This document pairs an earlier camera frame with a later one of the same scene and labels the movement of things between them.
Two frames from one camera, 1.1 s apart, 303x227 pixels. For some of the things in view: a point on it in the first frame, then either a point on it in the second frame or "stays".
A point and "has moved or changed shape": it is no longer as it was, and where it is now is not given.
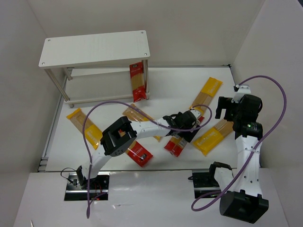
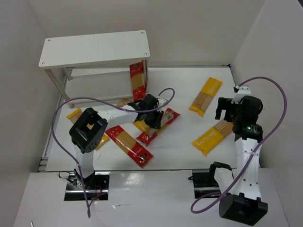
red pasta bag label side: (177, 142) has moved or changed shape
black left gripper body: (189, 134) to (154, 117)
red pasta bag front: (138, 153) stays
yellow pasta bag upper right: (206, 95) stays
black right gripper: (222, 107) stays
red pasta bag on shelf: (138, 81) stays
